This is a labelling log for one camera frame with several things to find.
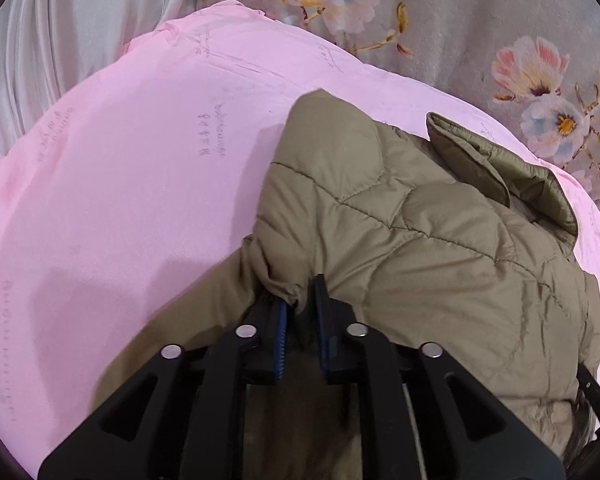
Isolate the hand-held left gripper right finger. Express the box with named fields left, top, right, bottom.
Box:
left=313, top=274, right=567, bottom=480

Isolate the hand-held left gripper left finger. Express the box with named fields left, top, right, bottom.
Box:
left=37, top=301, right=291, bottom=480

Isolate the olive quilted jacket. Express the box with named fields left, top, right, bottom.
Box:
left=92, top=89, right=600, bottom=480

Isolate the pink bed sheet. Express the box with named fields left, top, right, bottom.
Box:
left=0, top=0, right=600, bottom=480

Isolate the grey floral cloth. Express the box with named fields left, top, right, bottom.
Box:
left=190, top=0, right=600, bottom=203

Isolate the white pleated curtain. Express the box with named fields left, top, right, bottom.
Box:
left=0, top=0, right=206, bottom=161

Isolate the black strap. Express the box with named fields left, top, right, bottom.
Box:
left=575, top=362, right=600, bottom=468

